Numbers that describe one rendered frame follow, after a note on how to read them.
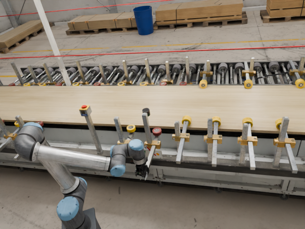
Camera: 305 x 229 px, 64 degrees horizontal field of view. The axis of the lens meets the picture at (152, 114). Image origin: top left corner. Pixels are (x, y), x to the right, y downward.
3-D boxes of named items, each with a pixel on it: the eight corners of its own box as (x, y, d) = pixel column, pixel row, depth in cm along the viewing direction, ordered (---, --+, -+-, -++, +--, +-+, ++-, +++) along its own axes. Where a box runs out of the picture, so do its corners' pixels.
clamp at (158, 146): (159, 149, 208) (159, 144, 205) (145, 148, 212) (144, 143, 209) (161, 144, 213) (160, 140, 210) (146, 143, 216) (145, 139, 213)
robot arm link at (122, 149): (108, 154, 158) (127, 151, 157) (110, 142, 167) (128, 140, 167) (111, 164, 163) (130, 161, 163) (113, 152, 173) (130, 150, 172)
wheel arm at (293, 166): (297, 173, 157) (298, 169, 155) (291, 173, 158) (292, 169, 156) (283, 124, 196) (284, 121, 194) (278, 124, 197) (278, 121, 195)
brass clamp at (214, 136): (221, 144, 189) (222, 139, 186) (204, 143, 192) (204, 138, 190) (222, 139, 194) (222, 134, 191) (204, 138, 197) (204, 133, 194)
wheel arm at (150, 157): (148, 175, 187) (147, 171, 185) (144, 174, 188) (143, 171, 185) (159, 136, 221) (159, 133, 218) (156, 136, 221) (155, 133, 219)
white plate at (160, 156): (162, 159, 215) (161, 151, 209) (134, 157, 222) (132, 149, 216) (163, 158, 215) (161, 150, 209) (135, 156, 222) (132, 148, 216)
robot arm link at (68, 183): (69, 209, 187) (7, 138, 145) (73, 190, 201) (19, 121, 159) (87, 205, 185) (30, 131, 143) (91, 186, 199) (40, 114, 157)
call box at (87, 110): (88, 117, 204) (86, 109, 199) (81, 116, 206) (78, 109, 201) (92, 112, 209) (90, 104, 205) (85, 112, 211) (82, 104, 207)
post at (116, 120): (128, 159, 227) (117, 118, 200) (125, 159, 228) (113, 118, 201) (129, 156, 230) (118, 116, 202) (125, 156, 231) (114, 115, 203)
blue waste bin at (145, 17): (153, 35, 708) (150, 8, 666) (134, 36, 723) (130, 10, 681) (157, 28, 753) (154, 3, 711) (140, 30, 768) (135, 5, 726)
